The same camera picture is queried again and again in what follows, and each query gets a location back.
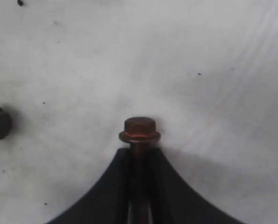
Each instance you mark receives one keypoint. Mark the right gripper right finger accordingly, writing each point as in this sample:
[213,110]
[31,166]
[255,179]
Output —
[176,193]

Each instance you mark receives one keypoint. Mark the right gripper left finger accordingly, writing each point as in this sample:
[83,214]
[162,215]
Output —
[106,191]

